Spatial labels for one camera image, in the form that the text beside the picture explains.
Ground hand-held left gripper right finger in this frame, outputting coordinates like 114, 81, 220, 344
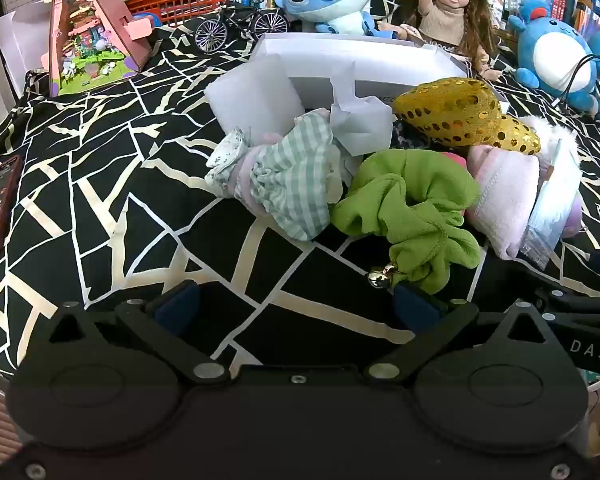
364, 282, 565, 386

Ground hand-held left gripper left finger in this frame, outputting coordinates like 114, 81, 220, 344
40, 280, 228, 386

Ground blue face mask packet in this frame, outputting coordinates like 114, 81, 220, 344
519, 139, 583, 272

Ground green scrunchie with bell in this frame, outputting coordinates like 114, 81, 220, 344
330, 149, 482, 296

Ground pink white plush garment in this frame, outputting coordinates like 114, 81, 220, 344
464, 145, 542, 261

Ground purple white fluffy plush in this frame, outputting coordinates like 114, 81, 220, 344
517, 115, 586, 238

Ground white floral scrunchie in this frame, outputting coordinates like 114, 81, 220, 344
205, 126, 253, 196

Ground green checked scrunchie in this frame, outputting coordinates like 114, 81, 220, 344
250, 109, 345, 242

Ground white paper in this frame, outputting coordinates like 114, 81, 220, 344
329, 60, 395, 157

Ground gold sequin plush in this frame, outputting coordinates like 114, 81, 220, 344
392, 78, 542, 157

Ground white cardboard box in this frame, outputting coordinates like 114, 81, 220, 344
252, 33, 473, 111

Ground black white patterned blanket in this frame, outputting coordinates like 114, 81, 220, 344
0, 0, 600, 391

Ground round blue mouse plush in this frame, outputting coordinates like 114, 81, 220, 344
507, 0, 600, 115

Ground white foam block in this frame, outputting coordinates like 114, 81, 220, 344
203, 54, 307, 137

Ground black miniature bicycle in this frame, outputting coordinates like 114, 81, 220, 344
194, 2, 289, 54

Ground pink triangular dollhouse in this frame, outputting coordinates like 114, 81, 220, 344
47, 0, 154, 97

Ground red plastic basket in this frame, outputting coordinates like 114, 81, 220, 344
125, 0, 234, 28

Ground white paper board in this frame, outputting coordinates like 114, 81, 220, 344
0, 10, 56, 98

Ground black cable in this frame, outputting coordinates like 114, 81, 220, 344
552, 51, 600, 111

